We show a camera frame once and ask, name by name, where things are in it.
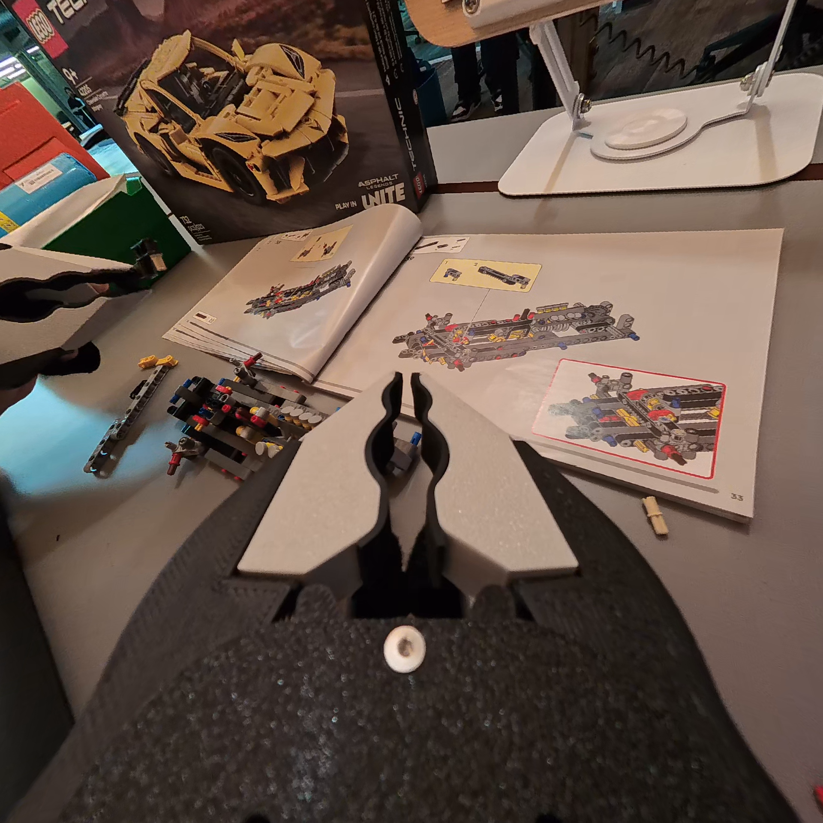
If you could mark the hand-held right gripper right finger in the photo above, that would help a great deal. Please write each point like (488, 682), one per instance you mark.
(501, 514)

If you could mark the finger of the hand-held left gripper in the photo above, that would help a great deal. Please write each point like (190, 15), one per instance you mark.
(51, 263)
(45, 337)

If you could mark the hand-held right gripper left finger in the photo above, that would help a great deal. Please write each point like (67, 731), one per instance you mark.
(315, 514)

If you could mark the tan connector pin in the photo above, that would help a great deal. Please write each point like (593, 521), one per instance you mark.
(654, 514)
(157, 258)

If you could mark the toy car chassis model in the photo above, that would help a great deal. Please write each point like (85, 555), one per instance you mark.
(225, 418)

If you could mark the yellow car toy set box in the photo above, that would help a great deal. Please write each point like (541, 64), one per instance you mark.
(257, 128)

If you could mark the light blue roll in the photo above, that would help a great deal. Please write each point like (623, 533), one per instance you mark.
(45, 193)

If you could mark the grey beam with yellow connectors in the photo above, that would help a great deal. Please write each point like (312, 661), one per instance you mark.
(128, 418)

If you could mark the green plastic bin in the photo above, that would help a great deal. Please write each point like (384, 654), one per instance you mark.
(148, 225)

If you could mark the red tote bag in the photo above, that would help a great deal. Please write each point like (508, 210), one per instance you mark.
(38, 135)

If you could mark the building instruction booklet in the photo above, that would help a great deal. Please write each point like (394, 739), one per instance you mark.
(578, 289)

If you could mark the white document stand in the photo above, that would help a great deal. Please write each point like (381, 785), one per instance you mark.
(675, 161)

